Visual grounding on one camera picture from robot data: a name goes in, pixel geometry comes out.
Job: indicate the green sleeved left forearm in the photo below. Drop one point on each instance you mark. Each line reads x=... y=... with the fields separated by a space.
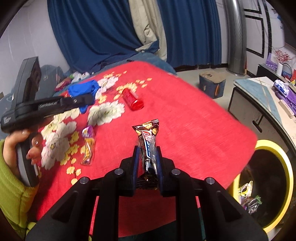
x=13 y=197

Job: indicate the shiny crumpled wrappers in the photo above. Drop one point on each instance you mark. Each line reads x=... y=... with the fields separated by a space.
x=251 y=201

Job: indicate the red berry branch decoration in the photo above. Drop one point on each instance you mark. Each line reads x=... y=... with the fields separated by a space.
x=282 y=55

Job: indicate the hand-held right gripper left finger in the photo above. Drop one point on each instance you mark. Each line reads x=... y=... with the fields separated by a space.
x=136 y=153

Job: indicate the white and blue packet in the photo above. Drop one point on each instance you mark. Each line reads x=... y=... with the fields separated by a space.
x=281 y=84

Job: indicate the beige curtain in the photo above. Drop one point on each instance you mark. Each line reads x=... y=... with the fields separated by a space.
x=148 y=25

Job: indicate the narrow blue curtain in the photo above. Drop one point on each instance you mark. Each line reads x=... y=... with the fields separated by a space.
x=192 y=30

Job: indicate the round arch ornament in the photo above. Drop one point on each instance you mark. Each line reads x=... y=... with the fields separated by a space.
x=286 y=68

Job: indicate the purple and yellow wrapper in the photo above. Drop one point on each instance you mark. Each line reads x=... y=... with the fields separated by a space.
x=88 y=146

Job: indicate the blue rubber glove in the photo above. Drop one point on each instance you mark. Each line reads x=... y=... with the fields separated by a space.
x=81 y=89

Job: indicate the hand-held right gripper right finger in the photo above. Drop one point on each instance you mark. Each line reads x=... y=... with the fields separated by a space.
x=159 y=155

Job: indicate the grey patterned pillow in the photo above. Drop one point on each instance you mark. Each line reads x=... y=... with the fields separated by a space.
x=49 y=75

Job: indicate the beige power strip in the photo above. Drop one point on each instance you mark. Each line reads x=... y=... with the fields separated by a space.
x=286 y=107

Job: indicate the glass-topped coffee table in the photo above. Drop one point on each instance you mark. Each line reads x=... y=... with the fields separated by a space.
x=259 y=97

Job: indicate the black snack packet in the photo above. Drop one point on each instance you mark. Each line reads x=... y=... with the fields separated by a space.
x=148 y=139

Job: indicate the purple backpack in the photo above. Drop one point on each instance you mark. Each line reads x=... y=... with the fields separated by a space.
x=289 y=96

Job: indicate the white and green cloth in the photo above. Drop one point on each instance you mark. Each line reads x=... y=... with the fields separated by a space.
x=79 y=77

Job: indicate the person's left hand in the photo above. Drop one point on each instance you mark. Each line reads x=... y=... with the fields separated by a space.
x=16 y=141

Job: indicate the white tissue roll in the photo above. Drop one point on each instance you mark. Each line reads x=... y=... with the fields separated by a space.
x=279 y=69

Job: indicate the blue storage box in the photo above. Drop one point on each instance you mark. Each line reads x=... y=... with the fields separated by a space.
x=211 y=85

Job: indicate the red floral blanket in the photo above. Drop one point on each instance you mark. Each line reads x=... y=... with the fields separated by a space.
x=185 y=120

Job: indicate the colourful painting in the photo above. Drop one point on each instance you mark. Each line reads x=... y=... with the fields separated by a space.
x=293 y=75

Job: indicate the wide blue curtain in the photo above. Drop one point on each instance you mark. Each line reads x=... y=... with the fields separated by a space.
x=97 y=32

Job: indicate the red can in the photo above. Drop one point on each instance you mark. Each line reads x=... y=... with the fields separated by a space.
x=132 y=99

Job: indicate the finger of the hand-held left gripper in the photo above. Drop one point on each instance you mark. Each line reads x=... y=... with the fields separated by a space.
x=81 y=100

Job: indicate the pink and red cloth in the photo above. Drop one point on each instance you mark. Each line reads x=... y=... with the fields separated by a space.
x=62 y=83

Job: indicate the yellow round bin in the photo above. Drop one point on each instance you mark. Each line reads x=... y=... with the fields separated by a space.
x=288 y=162

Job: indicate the silver column air conditioner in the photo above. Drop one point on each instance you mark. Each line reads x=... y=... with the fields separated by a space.
x=235 y=39

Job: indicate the dark television cabinet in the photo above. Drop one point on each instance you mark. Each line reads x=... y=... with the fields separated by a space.
x=263 y=71

